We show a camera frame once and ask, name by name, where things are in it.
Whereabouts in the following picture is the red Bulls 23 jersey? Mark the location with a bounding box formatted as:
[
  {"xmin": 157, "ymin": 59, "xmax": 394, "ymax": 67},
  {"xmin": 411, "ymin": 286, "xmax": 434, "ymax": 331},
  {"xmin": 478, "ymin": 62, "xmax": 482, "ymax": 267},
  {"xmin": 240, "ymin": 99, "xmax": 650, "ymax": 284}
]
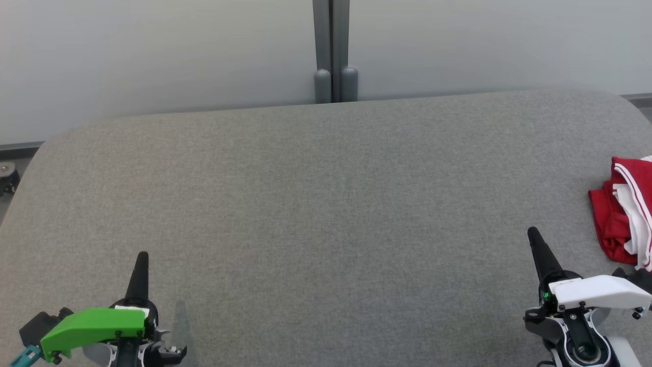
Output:
[{"xmin": 611, "ymin": 155, "xmax": 652, "ymax": 272}]

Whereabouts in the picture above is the grey fabric sofa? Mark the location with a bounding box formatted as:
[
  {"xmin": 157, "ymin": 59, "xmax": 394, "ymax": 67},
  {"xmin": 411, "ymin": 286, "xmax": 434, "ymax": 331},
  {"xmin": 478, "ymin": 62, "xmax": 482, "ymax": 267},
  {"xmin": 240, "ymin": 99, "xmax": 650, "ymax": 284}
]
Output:
[{"xmin": 0, "ymin": 91, "xmax": 652, "ymax": 367}]

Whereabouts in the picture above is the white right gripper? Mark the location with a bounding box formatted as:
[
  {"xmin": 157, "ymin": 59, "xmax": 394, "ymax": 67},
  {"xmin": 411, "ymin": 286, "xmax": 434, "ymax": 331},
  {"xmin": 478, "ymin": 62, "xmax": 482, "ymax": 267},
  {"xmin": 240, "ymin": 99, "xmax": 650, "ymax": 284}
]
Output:
[{"xmin": 524, "ymin": 226, "xmax": 652, "ymax": 353}]

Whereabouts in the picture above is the black caster wheel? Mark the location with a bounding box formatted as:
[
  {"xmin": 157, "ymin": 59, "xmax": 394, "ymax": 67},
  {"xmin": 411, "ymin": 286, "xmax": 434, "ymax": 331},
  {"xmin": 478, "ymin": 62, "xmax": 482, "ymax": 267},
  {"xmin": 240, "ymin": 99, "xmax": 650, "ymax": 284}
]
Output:
[{"xmin": 0, "ymin": 162, "xmax": 21, "ymax": 197}]

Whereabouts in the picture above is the dark grey baseboard strip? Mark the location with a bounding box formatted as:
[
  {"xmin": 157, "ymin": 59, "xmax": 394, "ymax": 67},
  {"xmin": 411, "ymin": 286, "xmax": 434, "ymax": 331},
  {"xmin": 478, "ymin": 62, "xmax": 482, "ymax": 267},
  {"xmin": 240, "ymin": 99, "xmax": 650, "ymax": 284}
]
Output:
[
  {"xmin": 620, "ymin": 93, "xmax": 652, "ymax": 120},
  {"xmin": 0, "ymin": 142, "xmax": 45, "ymax": 159}
]

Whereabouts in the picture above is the black cable with teal plug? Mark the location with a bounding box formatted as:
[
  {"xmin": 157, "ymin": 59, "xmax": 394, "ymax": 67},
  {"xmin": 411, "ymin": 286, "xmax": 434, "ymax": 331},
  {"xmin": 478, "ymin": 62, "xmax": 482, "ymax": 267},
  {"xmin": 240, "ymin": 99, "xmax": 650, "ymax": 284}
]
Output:
[{"xmin": 9, "ymin": 344, "xmax": 42, "ymax": 367}]

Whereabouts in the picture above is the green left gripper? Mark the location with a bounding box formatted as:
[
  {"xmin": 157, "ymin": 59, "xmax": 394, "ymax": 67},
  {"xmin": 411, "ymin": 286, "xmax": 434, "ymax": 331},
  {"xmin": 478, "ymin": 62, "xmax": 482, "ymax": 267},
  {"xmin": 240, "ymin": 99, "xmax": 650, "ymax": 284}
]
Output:
[{"xmin": 40, "ymin": 251, "xmax": 187, "ymax": 364}]

